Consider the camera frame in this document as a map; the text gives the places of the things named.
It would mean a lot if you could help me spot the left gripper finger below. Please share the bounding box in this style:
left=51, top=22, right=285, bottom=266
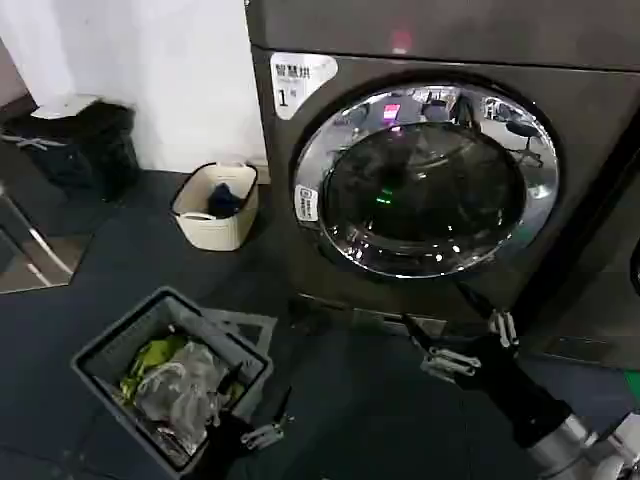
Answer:
left=240, top=385, right=297, bottom=448
left=212, top=362, right=246, bottom=429

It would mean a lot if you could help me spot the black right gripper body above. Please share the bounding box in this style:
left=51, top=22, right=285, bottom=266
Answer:
left=468, top=332, right=574, bottom=450

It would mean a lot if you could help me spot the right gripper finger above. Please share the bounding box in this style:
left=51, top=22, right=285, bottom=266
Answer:
left=459, top=283, right=518, bottom=349
left=401, top=313, right=482, bottom=385

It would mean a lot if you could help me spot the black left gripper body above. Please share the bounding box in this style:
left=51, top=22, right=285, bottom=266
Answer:
left=202, top=412, right=267, bottom=480

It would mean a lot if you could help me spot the green cloth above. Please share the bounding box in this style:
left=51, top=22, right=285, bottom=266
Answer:
left=118, top=335, right=246, bottom=407

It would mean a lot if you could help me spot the grey plastic laundry basket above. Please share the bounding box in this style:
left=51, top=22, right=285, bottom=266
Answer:
left=70, top=286, right=275, bottom=474

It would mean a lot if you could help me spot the round glass dryer door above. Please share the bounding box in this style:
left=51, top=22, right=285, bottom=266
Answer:
left=292, top=82, right=562, bottom=279

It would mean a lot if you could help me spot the cream plastic laundry basket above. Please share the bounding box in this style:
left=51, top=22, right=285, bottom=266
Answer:
left=169, top=160, right=260, bottom=252

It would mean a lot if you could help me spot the dark blue cloth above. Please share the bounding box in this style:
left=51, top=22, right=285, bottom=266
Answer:
left=206, top=182, right=250, bottom=220

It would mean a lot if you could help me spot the small white door sticker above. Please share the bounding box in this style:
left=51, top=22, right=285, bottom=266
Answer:
left=294, top=184, right=321, bottom=222

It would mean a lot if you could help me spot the grey dryer with round door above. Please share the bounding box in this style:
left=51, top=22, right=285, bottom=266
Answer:
left=244, top=0, right=640, bottom=352

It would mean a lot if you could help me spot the black bin with white lid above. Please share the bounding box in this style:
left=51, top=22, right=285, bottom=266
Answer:
left=29, top=93, right=142, bottom=202

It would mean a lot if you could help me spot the white label sticker with numeral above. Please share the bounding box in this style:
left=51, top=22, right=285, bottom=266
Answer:
left=270, top=53, right=339, bottom=121

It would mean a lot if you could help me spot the brown panel with steel rail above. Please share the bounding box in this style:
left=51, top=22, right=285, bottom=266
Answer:
left=0, top=134, right=92, bottom=296

